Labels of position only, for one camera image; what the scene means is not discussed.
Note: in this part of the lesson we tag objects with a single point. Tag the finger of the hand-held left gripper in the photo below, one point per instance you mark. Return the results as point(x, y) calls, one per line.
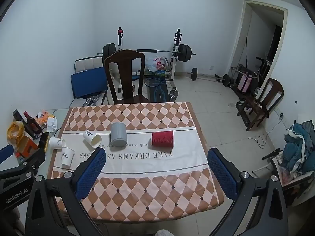
point(34, 158)
point(5, 153)

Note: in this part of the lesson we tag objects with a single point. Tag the white fluffy thing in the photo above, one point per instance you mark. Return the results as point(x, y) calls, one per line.
point(164, 233)

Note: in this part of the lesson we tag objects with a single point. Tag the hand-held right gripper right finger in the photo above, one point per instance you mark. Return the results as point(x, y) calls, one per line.
point(222, 174)

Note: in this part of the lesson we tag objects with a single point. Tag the red ribbed paper cup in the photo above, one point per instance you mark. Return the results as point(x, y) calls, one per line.
point(162, 139)

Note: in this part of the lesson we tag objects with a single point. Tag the grey cup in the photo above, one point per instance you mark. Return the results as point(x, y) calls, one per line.
point(118, 134)

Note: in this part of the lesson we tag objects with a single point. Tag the yellow plastic bag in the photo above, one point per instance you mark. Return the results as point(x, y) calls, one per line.
point(14, 131)

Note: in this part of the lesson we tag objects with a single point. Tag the checked tablecloth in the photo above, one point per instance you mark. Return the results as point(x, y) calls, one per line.
point(147, 182)

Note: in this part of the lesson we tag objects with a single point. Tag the black exercise mat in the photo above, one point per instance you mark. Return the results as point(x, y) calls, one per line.
point(158, 94)

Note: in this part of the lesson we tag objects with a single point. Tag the crumpled white paper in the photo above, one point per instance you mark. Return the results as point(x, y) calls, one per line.
point(51, 124)

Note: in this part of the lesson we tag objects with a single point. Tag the black floor barbell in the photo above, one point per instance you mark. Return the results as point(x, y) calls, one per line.
point(194, 73)

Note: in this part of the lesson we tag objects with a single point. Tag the dark wooden chair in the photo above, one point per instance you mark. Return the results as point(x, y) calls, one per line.
point(269, 95)
point(125, 78)

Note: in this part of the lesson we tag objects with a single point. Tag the white weight bench rack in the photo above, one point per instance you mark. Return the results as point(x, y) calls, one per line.
point(173, 64)

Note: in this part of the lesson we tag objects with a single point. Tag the orange box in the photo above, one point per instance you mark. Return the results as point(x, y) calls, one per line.
point(27, 146)

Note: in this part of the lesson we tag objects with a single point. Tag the white paper cup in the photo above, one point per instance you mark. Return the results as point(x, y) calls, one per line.
point(92, 139)
point(56, 143)
point(67, 156)

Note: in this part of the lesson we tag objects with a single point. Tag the blue badminton racket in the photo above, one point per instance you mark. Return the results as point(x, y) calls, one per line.
point(155, 82)

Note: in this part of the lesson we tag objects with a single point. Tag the pile of clothes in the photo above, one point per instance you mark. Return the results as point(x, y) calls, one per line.
point(299, 147)

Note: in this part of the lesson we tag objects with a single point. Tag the orange snack packet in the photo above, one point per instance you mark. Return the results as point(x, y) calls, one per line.
point(44, 117)

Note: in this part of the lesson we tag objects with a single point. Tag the white plastic bag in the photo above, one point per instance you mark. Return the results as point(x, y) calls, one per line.
point(156, 64)

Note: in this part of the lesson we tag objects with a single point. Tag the dark wine bottle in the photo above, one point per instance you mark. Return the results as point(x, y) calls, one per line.
point(30, 121)

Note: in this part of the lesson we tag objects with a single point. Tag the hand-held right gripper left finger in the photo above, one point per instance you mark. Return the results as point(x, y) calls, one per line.
point(89, 174)

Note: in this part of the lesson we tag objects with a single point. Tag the blue folding chair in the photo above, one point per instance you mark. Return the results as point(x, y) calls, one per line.
point(88, 83)

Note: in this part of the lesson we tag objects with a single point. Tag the green box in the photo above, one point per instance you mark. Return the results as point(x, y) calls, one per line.
point(157, 73)

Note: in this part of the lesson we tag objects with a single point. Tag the chrome dumbbell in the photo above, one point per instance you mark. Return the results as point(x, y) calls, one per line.
point(172, 95)

